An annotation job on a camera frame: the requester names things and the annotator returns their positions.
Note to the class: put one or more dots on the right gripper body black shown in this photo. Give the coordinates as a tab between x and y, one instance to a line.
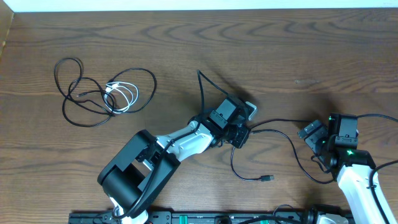
316	139

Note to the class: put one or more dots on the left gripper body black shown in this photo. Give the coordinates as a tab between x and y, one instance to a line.
236	135

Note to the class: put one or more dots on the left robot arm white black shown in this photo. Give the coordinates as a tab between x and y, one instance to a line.
140	170

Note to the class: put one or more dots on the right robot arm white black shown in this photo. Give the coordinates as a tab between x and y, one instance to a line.
334	147

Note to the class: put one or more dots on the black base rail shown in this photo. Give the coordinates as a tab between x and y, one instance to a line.
281	214

